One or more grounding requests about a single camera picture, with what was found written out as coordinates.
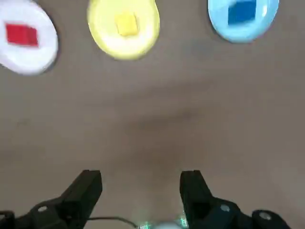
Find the white plate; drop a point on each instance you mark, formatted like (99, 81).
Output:
(28, 59)

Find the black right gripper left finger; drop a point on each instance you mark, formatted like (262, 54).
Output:
(71, 205)

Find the yellow plate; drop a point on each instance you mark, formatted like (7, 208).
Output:
(124, 47)

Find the red cube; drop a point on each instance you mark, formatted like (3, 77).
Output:
(21, 34)

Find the light blue plate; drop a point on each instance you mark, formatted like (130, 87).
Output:
(240, 33)

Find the yellow cube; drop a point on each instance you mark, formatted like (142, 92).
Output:
(126, 24)

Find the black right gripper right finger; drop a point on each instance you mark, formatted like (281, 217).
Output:
(202, 210)

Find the blue cube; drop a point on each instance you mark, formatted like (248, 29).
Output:
(241, 13)

